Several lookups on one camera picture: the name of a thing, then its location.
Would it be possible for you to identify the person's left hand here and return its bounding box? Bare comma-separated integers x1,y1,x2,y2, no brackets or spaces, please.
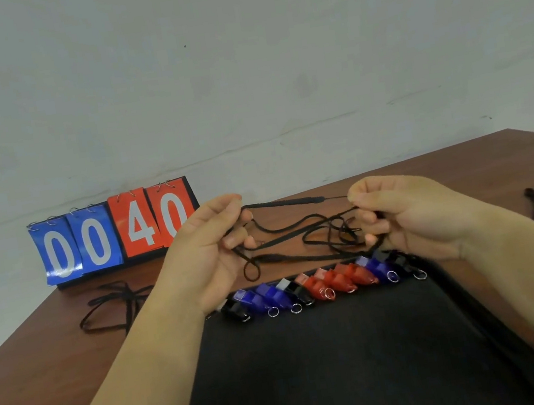
140,191,267,325

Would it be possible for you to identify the black fabric mat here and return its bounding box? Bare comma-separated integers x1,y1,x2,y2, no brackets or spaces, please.
155,231,534,405

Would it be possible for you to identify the person's left forearm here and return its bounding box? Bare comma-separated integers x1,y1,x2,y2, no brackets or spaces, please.
19,279,219,405

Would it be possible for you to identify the person's right hand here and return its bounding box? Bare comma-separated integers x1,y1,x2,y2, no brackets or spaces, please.
345,161,487,277

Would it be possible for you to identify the row of coloured plastic whistles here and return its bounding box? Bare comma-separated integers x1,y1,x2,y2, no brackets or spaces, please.
212,244,431,327

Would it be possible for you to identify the blue and red flip scoreboard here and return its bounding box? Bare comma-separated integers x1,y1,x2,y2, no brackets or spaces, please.
23,174,209,294

